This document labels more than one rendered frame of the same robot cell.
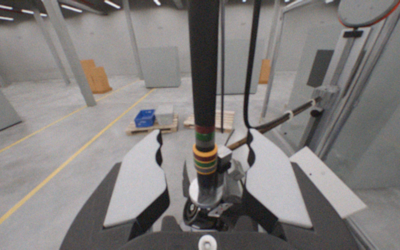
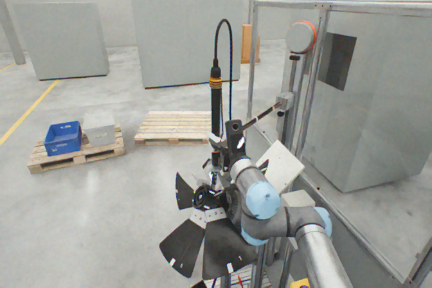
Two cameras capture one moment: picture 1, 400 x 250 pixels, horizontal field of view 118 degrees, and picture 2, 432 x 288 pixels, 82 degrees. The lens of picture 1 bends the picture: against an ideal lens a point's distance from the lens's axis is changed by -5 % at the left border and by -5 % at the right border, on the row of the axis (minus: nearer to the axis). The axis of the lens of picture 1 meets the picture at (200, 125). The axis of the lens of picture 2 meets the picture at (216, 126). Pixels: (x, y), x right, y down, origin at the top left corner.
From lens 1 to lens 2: 0.73 m
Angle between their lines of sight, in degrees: 16
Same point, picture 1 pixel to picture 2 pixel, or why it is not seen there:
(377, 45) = (314, 62)
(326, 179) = (287, 158)
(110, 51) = not seen: outside the picture
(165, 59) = (76, 26)
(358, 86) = (310, 89)
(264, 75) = (248, 50)
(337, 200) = (292, 168)
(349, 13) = (290, 44)
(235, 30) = not seen: outside the picture
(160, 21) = not seen: outside the picture
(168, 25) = not seen: outside the picture
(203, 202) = (216, 168)
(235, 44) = (200, 6)
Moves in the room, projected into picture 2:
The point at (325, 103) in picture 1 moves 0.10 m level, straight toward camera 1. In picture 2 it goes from (284, 107) to (279, 113)
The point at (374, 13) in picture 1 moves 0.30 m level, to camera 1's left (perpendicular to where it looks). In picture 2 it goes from (303, 47) to (250, 50)
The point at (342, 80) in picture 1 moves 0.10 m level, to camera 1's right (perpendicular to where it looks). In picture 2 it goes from (295, 87) to (310, 86)
